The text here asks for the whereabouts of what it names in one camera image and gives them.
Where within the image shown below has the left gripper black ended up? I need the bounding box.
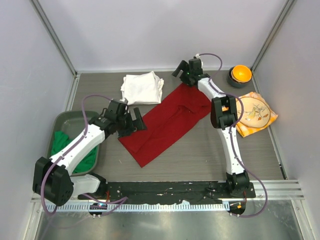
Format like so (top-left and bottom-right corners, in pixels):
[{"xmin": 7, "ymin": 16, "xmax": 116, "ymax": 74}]
[{"xmin": 116, "ymin": 108, "xmax": 147, "ymax": 138}]

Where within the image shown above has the red t-shirt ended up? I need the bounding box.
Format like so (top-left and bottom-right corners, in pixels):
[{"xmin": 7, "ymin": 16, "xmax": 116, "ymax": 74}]
[{"xmin": 119, "ymin": 83, "xmax": 211, "ymax": 168}]

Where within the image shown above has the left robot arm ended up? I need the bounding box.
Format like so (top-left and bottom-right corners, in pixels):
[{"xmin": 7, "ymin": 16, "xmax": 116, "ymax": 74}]
[{"xmin": 32, "ymin": 99, "xmax": 147, "ymax": 207}]

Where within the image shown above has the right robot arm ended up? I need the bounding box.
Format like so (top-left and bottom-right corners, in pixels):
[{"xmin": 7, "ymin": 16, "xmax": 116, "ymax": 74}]
[{"xmin": 172, "ymin": 57, "xmax": 250, "ymax": 198}]

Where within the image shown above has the folded white t-shirt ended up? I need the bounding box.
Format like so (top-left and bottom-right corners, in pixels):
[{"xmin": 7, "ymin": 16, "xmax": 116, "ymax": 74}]
[{"xmin": 120, "ymin": 71, "xmax": 164, "ymax": 105}]

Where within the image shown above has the orange bowl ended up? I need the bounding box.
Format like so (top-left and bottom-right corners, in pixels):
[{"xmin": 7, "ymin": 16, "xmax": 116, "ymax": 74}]
[{"xmin": 231, "ymin": 65, "xmax": 252, "ymax": 83}]

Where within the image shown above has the grey plastic tray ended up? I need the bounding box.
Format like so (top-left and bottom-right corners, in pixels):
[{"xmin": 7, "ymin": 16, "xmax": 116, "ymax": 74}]
[{"xmin": 46, "ymin": 110, "xmax": 99, "ymax": 176}]

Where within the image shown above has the green t-shirt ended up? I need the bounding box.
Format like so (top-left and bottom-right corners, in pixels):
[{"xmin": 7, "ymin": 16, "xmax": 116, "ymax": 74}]
[{"xmin": 50, "ymin": 130, "xmax": 98, "ymax": 174}]

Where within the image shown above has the embroidered round plate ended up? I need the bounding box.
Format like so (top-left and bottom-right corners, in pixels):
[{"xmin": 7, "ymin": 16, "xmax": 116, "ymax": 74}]
[{"xmin": 239, "ymin": 96, "xmax": 271, "ymax": 129}]

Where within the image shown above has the orange checkered cloth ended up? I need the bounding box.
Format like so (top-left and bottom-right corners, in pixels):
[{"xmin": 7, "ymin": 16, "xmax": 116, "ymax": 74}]
[{"xmin": 235, "ymin": 92, "xmax": 278, "ymax": 138}]

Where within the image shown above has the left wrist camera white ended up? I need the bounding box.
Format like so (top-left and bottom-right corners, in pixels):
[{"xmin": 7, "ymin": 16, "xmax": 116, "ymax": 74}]
[{"xmin": 119, "ymin": 98, "xmax": 128, "ymax": 105}]

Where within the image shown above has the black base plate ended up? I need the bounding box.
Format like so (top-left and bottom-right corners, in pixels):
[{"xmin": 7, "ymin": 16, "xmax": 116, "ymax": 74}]
[{"xmin": 90, "ymin": 181, "xmax": 256, "ymax": 205}]

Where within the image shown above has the white slotted cable duct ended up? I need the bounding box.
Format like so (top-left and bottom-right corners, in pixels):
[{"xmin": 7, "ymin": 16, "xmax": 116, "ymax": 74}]
[{"xmin": 56, "ymin": 201, "xmax": 230, "ymax": 212}]

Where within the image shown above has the aluminium rail frame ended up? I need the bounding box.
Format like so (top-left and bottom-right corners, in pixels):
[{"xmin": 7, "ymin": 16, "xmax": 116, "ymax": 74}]
[{"xmin": 31, "ymin": 179, "xmax": 306, "ymax": 202}]

